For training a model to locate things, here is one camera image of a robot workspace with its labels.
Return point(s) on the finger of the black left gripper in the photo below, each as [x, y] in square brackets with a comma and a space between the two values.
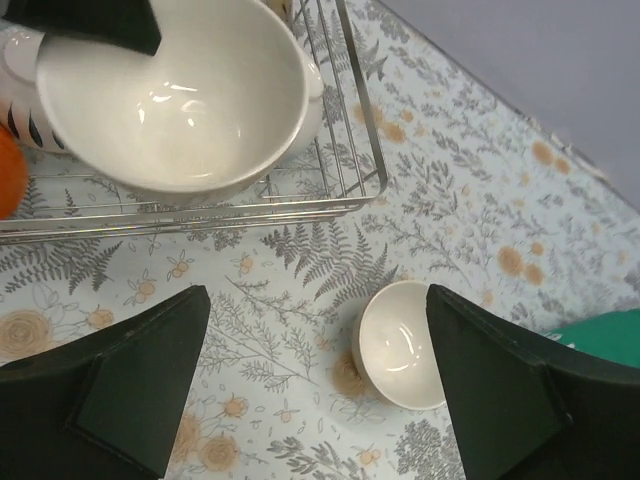
[129, 24]

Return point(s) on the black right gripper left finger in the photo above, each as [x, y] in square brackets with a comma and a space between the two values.
[108, 405]

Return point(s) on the beige floral bowl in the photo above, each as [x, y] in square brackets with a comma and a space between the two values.
[212, 112]

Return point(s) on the white black striped bowl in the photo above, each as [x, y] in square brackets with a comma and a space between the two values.
[21, 110]

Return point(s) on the orange bowl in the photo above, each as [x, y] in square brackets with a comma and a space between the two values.
[14, 175]

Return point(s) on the white round bowl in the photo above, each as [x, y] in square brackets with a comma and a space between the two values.
[313, 118]

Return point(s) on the pale green rimmed bowl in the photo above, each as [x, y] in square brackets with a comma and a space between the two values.
[392, 347]

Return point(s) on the wire dish rack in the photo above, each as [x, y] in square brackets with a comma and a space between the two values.
[341, 171]

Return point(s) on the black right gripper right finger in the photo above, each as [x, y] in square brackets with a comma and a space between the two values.
[524, 406]

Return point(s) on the green cloth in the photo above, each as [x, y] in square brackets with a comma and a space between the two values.
[613, 336]

